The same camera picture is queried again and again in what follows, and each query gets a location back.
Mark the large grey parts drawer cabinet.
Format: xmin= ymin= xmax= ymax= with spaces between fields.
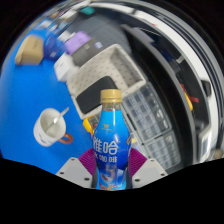
xmin=143 ymin=132 xmax=183 ymax=169
xmin=121 ymin=84 xmax=172 ymax=144

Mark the purple bag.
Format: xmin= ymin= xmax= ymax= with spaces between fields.
xmin=63 ymin=30 xmax=92 ymax=55

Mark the black rectangular device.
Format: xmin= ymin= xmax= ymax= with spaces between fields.
xmin=76 ymin=75 xmax=118 ymax=115

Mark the blue drink bottle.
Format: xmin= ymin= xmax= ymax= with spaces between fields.
xmin=92 ymin=88 xmax=132 ymax=192

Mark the yellow multimeter with red leads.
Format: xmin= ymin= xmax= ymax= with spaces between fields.
xmin=82 ymin=114 xmax=101 ymax=138

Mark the teal box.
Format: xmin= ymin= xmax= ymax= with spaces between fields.
xmin=79 ymin=6 xmax=96 ymax=16

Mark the tall dark grey box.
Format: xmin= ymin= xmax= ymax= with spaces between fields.
xmin=71 ymin=41 xmax=104 ymax=68

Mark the blue box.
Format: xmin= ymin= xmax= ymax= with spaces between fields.
xmin=44 ymin=34 xmax=68 ymax=61

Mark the dark workbench shelf unit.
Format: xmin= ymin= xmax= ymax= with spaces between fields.
xmin=89 ymin=3 xmax=221 ymax=161

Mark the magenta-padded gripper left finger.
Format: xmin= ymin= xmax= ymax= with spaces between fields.
xmin=55 ymin=147 xmax=98 ymax=190

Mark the small white box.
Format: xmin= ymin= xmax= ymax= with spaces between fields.
xmin=53 ymin=52 xmax=79 ymax=83

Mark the white mug with orange handle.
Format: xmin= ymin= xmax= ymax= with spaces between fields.
xmin=33 ymin=107 xmax=74 ymax=148

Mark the white spoon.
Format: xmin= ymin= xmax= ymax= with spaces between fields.
xmin=46 ymin=106 xmax=70 ymax=129

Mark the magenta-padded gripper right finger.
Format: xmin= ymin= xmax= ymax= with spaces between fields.
xmin=127 ymin=147 xmax=169 ymax=190

